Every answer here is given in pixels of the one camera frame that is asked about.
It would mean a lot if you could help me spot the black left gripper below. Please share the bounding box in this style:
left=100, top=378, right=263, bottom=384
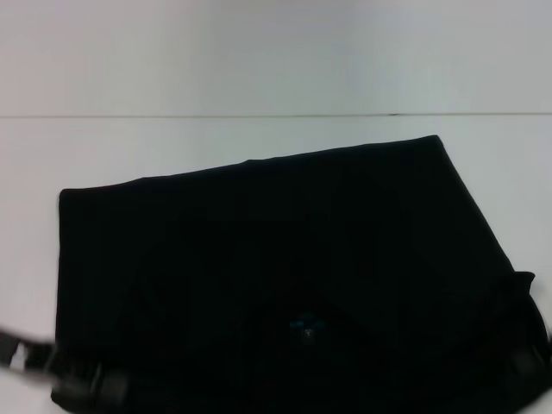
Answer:
left=0, top=323, right=131, bottom=397

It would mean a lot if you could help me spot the black shirt with FREE print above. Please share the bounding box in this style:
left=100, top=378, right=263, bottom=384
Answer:
left=50, top=134, right=552, bottom=414

